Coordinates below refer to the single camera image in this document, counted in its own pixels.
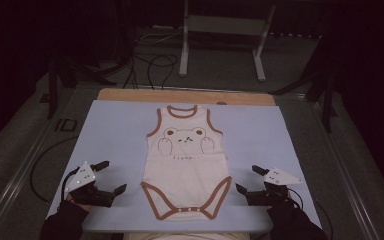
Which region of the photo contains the white metal stand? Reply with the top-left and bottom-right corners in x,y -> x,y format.
178,0 -> 277,83

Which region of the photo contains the light blue mat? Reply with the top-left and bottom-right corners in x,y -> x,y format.
45,99 -> 323,234

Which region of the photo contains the dark metal stand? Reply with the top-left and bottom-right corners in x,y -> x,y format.
39,54 -> 118,120
267,34 -> 340,134

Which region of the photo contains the person's right hand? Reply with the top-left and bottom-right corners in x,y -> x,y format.
267,197 -> 295,211

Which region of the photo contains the black cable beside table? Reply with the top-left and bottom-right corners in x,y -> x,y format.
29,135 -> 80,205

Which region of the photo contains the right hand-held gripper black cable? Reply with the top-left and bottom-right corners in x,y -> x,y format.
286,187 -> 335,240

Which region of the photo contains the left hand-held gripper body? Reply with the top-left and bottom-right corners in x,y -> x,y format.
64,161 -> 116,208

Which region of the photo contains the metal floor rail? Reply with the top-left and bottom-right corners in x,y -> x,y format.
308,98 -> 379,240
0,84 -> 78,240

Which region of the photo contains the left hand-held gripper black cable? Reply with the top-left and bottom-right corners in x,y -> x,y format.
59,167 -> 82,205

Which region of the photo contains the white power strip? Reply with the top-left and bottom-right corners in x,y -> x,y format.
151,24 -> 176,32

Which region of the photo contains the white floor cable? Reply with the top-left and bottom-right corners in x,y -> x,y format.
133,27 -> 185,47

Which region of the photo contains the person's left hand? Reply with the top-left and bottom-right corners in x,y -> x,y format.
66,195 -> 92,213

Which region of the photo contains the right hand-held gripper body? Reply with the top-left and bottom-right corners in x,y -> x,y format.
245,167 -> 304,207

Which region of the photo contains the black looped floor cable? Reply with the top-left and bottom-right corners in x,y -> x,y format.
122,53 -> 180,91

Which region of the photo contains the cream baby bodysuit brown trim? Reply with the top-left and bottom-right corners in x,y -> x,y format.
140,104 -> 233,222

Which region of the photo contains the hand-held gripper black cable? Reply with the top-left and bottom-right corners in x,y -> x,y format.
286,187 -> 335,240
59,167 -> 82,205

